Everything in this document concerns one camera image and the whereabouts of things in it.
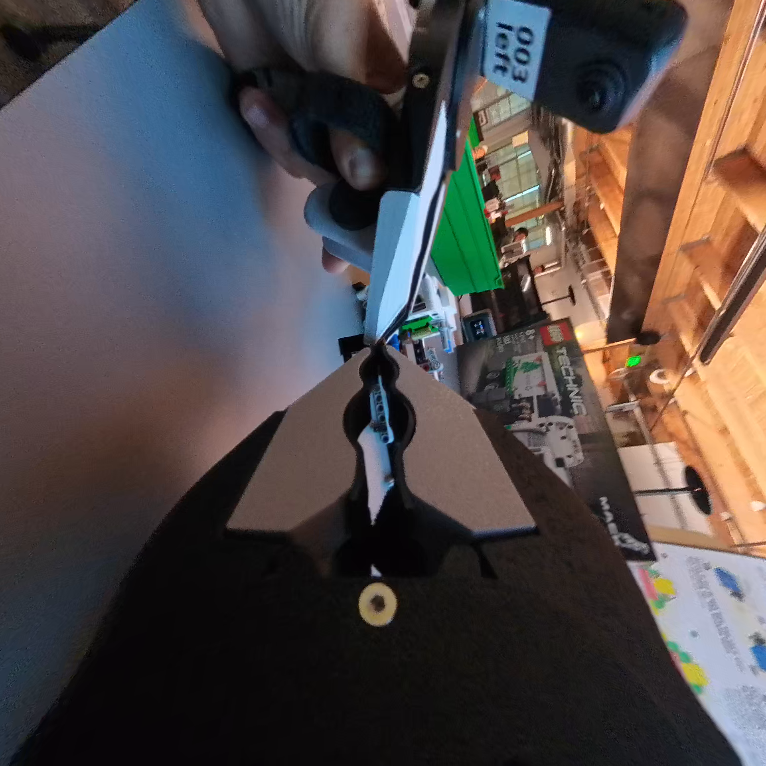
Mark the colourful printed paper sheet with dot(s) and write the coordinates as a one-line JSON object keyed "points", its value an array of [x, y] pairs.
{"points": [[712, 628]]}

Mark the green plastic bin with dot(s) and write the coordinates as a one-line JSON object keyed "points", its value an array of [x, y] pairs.
{"points": [[464, 239]]}

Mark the grey lego beam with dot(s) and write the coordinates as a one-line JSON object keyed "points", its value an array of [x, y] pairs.
{"points": [[381, 407]]}

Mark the person's left hand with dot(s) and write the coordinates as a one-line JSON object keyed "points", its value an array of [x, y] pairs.
{"points": [[311, 36]]}

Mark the lego set box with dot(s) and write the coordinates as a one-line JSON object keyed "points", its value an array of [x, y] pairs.
{"points": [[538, 407]]}

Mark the white table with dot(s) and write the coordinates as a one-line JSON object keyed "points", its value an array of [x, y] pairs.
{"points": [[652, 479]]}

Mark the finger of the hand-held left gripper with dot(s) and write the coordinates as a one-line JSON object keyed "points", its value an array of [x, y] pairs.
{"points": [[395, 257]]}

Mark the small screen device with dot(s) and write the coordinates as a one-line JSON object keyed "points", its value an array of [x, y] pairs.
{"points": [[479, 326]]}

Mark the white lego piece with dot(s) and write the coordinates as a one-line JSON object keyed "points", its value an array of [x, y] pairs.
{"points": [[376, 473]]}

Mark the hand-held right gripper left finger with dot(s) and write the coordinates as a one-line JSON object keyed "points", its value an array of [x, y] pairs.
{"points": [[287, 467]]}

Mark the white lego truck model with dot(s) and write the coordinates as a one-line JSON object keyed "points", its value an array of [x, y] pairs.
{"points": [[426, 353]]}

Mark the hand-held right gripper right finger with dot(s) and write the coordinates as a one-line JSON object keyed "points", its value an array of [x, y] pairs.
{"points": [[461, 467]]}

